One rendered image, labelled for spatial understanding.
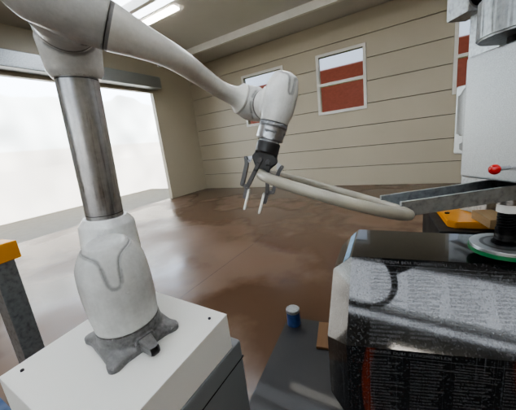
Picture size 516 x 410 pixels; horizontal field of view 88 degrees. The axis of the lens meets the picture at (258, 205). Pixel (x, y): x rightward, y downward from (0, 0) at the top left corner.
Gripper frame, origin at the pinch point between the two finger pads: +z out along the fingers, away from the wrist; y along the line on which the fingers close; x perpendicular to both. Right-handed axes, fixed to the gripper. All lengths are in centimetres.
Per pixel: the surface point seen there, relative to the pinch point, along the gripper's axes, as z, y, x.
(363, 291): 26, 49, 16
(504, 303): 12, 89, 5
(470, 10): -118, 81, 85
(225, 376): 46, 7, -23
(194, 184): 129, -293, 790
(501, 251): -4, 87, 11
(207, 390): 45, 3, -30
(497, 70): -59, 63, 10
